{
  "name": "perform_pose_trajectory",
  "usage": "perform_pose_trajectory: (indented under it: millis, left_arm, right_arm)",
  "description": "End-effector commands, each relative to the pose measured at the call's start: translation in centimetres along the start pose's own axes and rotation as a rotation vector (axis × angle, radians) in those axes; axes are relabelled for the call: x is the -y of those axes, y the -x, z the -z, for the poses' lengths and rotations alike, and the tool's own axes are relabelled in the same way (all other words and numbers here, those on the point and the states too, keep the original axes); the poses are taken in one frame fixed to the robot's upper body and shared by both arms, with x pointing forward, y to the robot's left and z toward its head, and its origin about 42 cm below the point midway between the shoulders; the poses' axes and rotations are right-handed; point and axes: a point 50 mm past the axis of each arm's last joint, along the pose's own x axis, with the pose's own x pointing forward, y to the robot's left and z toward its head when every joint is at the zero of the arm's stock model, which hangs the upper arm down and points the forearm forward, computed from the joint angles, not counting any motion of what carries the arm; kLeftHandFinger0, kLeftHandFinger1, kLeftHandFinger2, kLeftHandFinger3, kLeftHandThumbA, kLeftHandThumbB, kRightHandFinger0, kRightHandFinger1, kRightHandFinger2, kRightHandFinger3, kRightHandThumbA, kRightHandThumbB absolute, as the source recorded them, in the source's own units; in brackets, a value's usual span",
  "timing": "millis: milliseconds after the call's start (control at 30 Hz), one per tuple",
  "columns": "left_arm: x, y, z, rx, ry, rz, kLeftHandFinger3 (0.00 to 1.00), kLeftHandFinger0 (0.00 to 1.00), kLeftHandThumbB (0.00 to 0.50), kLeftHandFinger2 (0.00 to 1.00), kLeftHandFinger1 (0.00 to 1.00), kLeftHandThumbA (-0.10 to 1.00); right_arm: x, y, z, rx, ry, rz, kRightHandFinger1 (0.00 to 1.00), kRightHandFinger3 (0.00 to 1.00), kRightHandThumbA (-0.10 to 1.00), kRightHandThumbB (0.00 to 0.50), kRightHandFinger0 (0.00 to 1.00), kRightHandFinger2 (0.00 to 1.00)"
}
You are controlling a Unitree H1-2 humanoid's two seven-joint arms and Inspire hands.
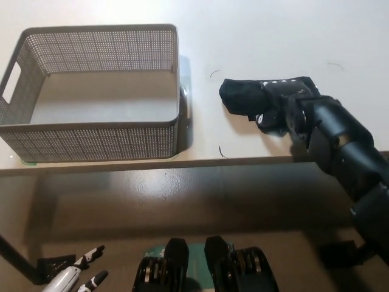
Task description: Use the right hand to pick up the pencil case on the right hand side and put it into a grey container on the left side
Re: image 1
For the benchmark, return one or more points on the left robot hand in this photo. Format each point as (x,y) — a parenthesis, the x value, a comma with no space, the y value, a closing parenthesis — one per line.
(65,278)

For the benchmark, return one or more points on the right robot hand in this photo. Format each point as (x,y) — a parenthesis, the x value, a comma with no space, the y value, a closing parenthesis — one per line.
(276,97)

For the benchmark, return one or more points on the black table foot plate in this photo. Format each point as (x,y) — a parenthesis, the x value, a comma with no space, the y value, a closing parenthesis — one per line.
(337,254)
(51,264)

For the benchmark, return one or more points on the black table leg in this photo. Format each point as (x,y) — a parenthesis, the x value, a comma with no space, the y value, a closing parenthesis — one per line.
(15,252)

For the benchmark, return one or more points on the green tape strip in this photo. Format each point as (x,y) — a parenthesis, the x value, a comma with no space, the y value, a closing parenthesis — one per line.
(29,162)

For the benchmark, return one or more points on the grey perforated plastic basket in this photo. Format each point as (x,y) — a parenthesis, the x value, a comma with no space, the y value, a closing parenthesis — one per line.
(91,146)

